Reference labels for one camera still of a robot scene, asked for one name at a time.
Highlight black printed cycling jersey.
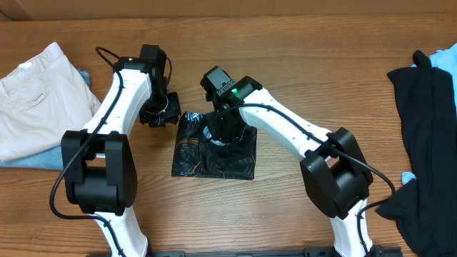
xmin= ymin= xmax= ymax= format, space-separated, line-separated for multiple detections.
xmin=171 ymin=111 xmax=257 ymax=180

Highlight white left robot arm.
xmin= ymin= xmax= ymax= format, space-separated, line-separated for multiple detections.
xmin=49 ymin=44 xmax=181 ymax=256

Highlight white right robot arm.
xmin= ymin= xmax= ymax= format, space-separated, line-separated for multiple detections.
xmin=200 ymin=66 xmax=373 ymax=256

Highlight beige folded trousers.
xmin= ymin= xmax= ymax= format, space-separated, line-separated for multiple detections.
xmin=1 ymin=42 xmax=101 ymax=161

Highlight blue folded jeans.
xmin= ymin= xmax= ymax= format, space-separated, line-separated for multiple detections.
xmin=1 ymin=69 xmax=99 ymax=170

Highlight light blue garment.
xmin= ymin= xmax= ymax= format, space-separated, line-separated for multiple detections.
xmin=402 ymin=46 xmax=456 ymax=187

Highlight black garment pile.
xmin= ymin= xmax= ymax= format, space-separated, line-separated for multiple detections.
xmin=377 ymin=50 xmax=456 ymax=256

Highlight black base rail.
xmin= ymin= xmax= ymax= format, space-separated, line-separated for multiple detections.
xmin=146 ymin=246 xmax=403 ymax=257

